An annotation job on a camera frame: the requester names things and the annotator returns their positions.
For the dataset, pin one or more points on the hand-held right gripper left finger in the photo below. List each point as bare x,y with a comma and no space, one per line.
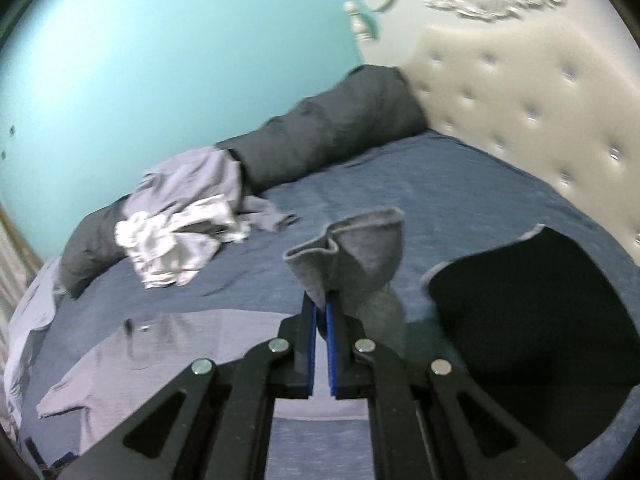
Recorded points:
313,355

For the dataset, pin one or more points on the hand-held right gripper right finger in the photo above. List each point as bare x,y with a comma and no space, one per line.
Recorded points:
332,360

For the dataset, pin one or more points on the black folded garment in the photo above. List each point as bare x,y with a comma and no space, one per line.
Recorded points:
525,310

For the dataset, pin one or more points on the blue bed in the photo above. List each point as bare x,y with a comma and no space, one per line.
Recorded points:
450,185

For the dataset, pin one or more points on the light grey garment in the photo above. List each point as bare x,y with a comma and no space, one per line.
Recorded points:
195,175

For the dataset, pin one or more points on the dark grey rolled duvet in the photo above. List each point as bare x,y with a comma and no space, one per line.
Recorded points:
325,125

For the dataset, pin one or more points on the light grey crumpled blanket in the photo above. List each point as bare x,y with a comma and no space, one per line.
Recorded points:
30,320

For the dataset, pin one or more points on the striped beige curtain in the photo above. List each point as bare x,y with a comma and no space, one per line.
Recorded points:
12,280

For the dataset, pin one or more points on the cream tufted headboard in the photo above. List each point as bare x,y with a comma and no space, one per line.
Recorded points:
525,85

